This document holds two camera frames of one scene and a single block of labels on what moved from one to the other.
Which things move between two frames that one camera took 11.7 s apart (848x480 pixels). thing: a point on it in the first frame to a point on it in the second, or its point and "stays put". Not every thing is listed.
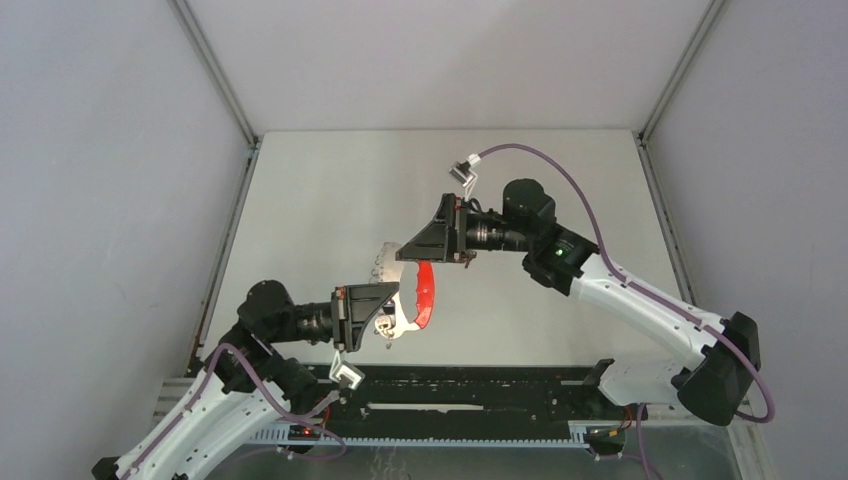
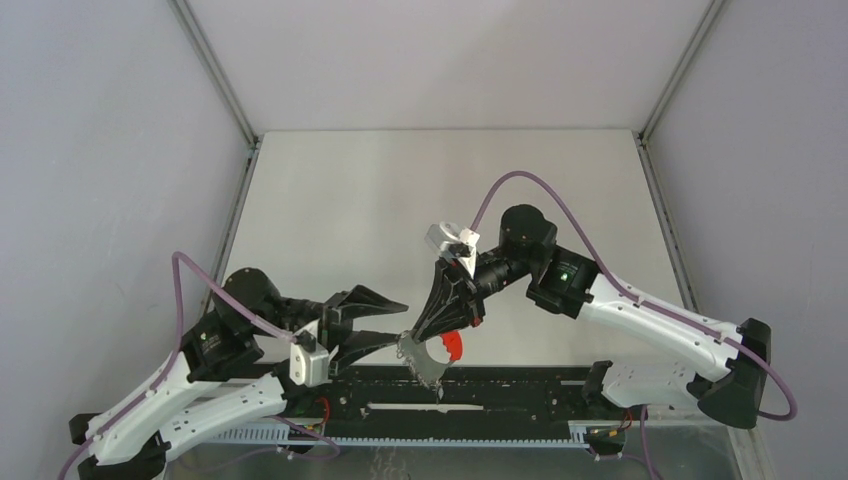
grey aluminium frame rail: (647, 149) stays put
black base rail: (381, 393) stays put
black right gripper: (439, 240) to (454, 301)
